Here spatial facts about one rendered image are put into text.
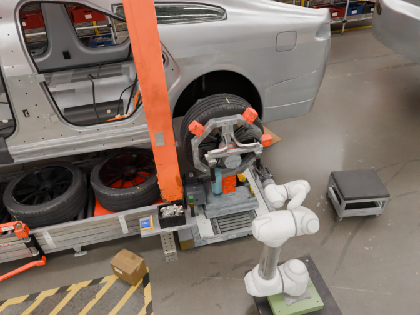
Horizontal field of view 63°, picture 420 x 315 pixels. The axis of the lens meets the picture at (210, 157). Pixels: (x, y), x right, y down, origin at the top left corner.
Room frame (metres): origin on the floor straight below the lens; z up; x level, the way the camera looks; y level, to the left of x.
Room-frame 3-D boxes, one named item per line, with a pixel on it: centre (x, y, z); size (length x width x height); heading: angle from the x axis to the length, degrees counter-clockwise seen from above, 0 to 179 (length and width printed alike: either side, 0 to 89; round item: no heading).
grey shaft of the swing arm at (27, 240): (1.74, 1.47, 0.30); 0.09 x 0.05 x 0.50; 100
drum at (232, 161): (2.03, -0.15, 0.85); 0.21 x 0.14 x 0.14; 10
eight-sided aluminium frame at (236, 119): (2.10, -0.14, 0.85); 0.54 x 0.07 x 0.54; 100
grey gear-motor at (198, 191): (2.29, 0.18, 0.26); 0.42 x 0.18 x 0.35; 10
